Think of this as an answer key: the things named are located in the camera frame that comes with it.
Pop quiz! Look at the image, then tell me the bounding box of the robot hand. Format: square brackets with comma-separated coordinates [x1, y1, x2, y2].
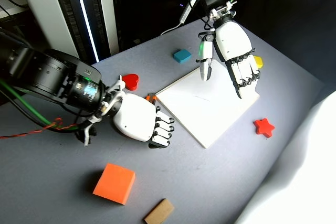
[112, 93, 175, 149]
[196, 20, 261, 99]

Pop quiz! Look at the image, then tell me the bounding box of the orange black utility knife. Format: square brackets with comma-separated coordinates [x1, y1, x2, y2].
[145, 92, 158, 105]

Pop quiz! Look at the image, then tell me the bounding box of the red heart block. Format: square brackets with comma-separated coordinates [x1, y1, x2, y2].
[121, 73, 139, 91]

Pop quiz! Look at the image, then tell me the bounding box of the blue block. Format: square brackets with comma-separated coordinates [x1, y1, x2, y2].
[173, 49, 192, 64]

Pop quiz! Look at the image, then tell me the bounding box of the white adapter dongle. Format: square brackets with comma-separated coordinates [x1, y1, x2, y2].
[179, 0, 198, 24]

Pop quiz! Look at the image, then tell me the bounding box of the orange block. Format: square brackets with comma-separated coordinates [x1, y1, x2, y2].
[92, 163, 137, 206]

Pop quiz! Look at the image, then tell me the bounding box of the white paper pad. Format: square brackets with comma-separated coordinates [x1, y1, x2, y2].
[155, 59, 260, 149]

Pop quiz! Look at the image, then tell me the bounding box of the red star block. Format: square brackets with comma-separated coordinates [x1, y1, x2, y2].
[253, 118, 276, 138]

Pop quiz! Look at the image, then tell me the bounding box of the grey table cloth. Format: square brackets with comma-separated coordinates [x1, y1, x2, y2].
[0, 15, 325, 224]

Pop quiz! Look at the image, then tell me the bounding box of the tan wooden block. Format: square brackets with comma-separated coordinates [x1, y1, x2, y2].
[143, 198, 175, 224]

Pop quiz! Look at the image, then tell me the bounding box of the white black cabinet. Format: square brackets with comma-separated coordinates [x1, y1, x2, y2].
[13, 0, 120, 63]

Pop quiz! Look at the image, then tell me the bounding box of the white cable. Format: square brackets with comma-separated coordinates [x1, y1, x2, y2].
[160, 0, 191, 36]

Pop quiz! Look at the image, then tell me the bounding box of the red black twisted cable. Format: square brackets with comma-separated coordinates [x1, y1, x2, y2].
[0, 118, 79, 140]

